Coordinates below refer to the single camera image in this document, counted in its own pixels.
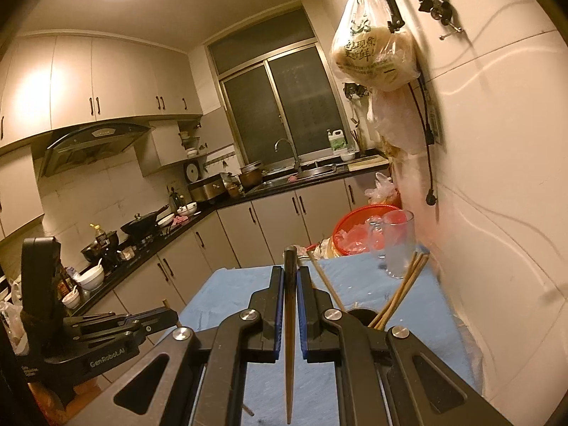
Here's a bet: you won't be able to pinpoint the white plastic bag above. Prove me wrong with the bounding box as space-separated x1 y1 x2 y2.
365 171 401 207

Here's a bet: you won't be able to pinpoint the kitchen window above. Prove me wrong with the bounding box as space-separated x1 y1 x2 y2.
205 4 360 170

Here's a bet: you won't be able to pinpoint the black cable with plug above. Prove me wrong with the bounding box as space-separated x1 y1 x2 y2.
407 75 440 207

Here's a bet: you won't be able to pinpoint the clear glass mug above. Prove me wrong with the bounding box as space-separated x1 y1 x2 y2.
376 210 416 280

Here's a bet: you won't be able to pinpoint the black pot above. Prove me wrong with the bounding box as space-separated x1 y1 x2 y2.
81 231 120 263

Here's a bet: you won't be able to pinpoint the dark cylindrical chopstick holder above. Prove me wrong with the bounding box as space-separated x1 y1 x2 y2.
347 306 393 334

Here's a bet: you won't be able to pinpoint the white upper kitchen cabinets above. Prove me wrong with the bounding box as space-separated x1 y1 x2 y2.
0 33 223 240

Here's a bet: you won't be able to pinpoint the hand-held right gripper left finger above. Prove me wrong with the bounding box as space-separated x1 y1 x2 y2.
75 266 285 426

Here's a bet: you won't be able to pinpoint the dark sauce bottles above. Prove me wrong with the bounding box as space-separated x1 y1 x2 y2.
55 266 78 302

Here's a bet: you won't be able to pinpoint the wall shelf with bowls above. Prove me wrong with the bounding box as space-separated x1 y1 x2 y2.
177 120 209 159

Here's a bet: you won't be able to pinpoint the white kitchen cabinets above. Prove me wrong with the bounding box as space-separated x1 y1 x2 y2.
89 175 391 356
0 33 223 240

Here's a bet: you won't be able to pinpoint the cutting board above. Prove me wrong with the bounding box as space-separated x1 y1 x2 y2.
347 156 390 172

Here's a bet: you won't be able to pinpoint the range hood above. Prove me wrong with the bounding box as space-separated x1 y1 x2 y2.
38 122 156 181

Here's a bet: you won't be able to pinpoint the chrome faucet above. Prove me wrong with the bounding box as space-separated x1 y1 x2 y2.
274 138 305 177

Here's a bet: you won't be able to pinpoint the hanging clear plastic bag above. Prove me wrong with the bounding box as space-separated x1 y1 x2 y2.
367 84 438 157

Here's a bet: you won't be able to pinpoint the large white bowl with spoon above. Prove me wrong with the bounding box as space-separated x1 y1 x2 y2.
77 264 106 292

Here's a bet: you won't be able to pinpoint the hanging plastic bag of bread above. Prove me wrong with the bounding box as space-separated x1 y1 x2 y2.
331 0 421 92

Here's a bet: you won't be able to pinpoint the white lower kitchen cabinets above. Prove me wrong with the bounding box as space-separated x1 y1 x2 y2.
89 175 391 356

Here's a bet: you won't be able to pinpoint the red plastic basin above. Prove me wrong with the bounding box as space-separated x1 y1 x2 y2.
332 205 401 259

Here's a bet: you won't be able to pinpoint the crumpled plastic bag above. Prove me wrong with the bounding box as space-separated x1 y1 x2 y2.
295 237 339 260

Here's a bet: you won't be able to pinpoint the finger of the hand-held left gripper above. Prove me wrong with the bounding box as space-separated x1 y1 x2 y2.
89 317 180 342
66 306 178 326

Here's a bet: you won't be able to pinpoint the black wok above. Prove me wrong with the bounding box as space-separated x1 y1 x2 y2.
121 204 170 237

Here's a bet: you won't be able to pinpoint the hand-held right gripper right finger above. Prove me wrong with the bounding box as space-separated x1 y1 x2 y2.
297 267 511 426

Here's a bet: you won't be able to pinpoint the plastic bags on counter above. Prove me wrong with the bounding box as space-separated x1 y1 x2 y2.
0 275 27 356

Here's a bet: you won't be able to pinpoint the blue table cloth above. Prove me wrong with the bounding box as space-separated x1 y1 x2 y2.
177 253 477 426

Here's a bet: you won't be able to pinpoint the brown cooking pot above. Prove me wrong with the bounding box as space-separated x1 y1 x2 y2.
239 161 264 188

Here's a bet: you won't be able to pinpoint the steel sink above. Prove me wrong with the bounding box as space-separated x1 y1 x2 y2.
260 164 338 188

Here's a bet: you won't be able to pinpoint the clear plastic bags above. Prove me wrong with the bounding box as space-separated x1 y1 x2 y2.
342 217 384 253

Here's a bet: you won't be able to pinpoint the black kitchen countertop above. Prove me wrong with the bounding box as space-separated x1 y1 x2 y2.
66 164 391 320

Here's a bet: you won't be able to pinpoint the metal box appliance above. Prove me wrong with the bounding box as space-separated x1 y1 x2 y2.
189 176 225 203

